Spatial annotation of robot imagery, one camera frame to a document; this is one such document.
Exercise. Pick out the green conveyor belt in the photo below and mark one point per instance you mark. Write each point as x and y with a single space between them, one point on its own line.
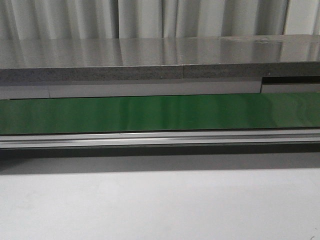
159 113

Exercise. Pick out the grey stone counter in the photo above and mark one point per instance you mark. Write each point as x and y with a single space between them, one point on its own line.
85 68

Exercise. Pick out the aluminium conveyor frame rail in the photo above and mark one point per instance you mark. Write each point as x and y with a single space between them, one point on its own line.
160 138

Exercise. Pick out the white curtain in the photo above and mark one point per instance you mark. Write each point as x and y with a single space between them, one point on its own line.
124 19

